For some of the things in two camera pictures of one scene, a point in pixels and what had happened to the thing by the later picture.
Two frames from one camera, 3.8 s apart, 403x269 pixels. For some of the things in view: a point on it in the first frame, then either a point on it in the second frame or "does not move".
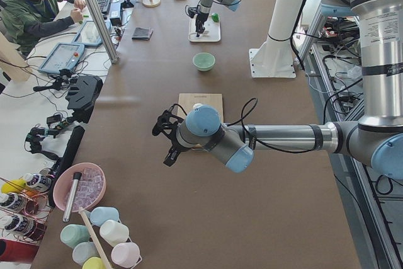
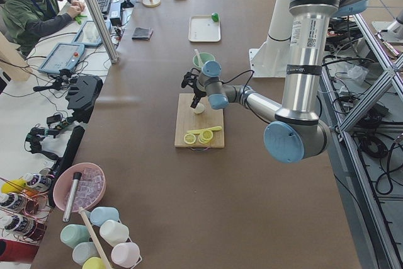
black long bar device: [66, 160] does not move
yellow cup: [94, 263] does not move
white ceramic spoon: [203, 34] → [200, 62]
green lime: [215, 17] does not move
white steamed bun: [196, 105] does not move
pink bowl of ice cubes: [89, 190] does not move
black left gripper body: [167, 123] → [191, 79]
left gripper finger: [172, 155] → [195, 101]
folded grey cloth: [142, 34] does not move
